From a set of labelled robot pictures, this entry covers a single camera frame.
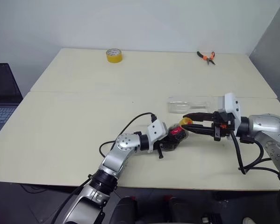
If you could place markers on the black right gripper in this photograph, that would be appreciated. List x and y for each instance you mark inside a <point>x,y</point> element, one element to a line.
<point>220,127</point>

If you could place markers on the clear plastic bottle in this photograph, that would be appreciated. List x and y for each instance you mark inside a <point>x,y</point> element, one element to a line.
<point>178,106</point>

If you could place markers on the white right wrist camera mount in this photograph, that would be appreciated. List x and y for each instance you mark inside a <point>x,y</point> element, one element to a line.
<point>229,109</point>

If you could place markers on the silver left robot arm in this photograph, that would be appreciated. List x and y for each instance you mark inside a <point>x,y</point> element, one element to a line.
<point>121,149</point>

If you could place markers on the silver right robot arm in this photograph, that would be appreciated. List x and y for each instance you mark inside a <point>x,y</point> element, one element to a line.
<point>268,130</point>

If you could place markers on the dark rounded shape red marks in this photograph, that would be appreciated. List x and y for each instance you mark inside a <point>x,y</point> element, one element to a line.
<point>179,210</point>

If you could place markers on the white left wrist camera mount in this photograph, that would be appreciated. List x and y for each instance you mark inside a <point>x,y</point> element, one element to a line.
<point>156,131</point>

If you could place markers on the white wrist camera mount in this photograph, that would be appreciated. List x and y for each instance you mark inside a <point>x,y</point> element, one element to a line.
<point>229,109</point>
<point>156,131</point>

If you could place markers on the white shoe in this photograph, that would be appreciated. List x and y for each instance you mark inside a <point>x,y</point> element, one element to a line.
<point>248,221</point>

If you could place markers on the yellow tape roll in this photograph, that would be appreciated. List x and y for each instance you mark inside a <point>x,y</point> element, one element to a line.
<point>114,56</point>

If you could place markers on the dark laptop computer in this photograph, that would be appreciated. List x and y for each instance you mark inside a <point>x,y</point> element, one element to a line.
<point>2,98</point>

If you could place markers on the orange black pliers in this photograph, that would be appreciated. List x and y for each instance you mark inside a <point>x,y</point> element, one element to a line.
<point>208,58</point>

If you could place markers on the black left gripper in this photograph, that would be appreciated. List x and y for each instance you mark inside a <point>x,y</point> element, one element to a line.
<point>160,147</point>

